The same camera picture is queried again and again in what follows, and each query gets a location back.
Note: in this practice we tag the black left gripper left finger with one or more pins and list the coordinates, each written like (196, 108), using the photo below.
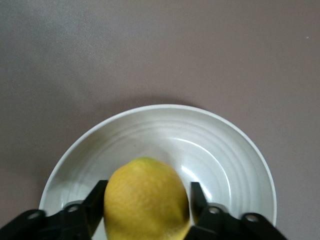
(62, 222)

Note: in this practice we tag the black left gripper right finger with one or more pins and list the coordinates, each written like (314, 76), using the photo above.
(225, 225)

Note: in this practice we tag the yellow lemon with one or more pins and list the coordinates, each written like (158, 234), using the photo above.
(146, 200)

